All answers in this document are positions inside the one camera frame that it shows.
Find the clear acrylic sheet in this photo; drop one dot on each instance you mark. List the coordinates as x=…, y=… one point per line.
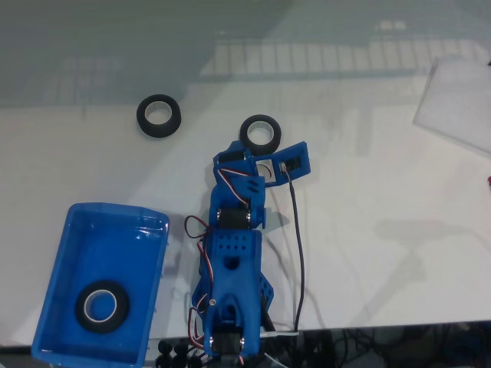
x=456, y=103

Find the black clamp knob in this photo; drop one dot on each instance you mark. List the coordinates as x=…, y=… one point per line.
x=180, y=349
x=195, y=360
x=164, y=347

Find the black tape roll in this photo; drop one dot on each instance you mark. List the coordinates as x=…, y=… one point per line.
x=243, y=132
x=81, y=306
x=142, y=122

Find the blue plastic bin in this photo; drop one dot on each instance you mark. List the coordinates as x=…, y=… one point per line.
x=115, y=237

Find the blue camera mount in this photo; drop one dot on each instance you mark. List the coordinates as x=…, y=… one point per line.
x=299, y=153

